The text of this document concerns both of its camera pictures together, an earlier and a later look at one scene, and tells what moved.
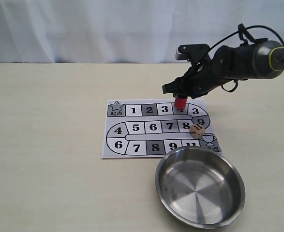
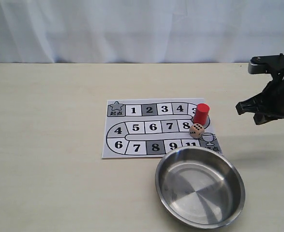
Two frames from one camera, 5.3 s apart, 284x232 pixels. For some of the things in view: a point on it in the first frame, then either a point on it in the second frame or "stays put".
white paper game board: (148, 128) stays put
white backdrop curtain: (124, 31) stays put
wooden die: (197, 130) stays put
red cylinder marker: (180, 102) → (201, 112)
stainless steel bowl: (201, 186) stays put
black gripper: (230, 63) → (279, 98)
